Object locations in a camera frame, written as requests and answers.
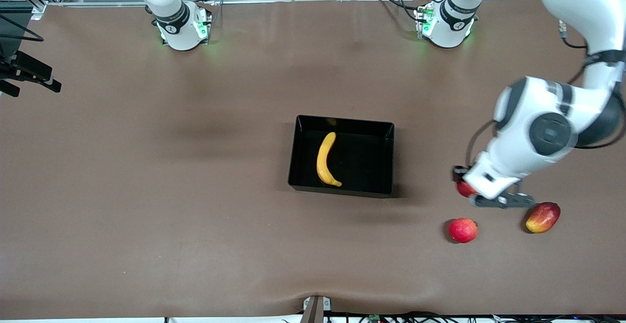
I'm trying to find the yellow banana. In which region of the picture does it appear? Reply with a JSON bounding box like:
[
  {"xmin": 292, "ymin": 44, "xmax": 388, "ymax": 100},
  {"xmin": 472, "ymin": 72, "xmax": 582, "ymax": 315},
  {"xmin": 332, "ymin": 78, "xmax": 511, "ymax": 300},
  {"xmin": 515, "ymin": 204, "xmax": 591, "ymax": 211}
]
[{"xmin": 316, "ymin": 132, "xmax": 343, "ymax": 187}]

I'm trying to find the metal table clamp bracket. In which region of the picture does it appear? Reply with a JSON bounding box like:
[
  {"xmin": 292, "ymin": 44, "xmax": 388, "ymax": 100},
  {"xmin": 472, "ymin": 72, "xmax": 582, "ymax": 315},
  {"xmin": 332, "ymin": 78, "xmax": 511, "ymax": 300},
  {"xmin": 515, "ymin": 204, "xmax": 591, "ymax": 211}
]
[{"xmin": 302, "ymin": 296, "xmax": 332, "ymax": 323}]

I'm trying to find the black plastic box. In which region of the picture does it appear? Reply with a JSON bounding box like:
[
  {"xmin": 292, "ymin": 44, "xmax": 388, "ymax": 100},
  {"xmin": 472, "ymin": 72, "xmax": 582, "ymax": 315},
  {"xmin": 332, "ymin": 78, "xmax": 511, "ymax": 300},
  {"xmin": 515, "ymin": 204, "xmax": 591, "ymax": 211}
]
[{"xmin": 288, "ymin": 114, "xmax": 395, "ymax": 199}]

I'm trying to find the red yellow mango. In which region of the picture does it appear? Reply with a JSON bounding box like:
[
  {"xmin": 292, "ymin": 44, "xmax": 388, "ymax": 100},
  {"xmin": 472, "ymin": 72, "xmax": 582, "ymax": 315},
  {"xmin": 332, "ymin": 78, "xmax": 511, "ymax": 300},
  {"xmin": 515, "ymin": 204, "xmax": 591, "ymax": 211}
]
[{"xmin": 525, "ymin": 202, "xmax": 561, "ymax": 234}]

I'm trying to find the silver table edge rail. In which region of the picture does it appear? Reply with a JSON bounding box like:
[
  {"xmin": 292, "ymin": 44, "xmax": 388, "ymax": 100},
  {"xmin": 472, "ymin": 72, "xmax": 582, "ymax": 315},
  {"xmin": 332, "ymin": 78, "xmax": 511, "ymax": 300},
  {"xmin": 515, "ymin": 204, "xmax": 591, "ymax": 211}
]
[{"xmin": 30, "ymin": 0, "xmax": 543, "ymax": 9}]

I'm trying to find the round red apple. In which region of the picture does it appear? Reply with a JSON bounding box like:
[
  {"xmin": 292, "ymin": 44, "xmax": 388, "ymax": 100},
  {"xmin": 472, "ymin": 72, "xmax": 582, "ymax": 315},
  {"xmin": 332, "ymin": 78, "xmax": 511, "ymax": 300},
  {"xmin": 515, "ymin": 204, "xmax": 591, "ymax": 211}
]
[{"xmin": 448, "ymin": 217, "xmax": 478, "ymax": 244}]

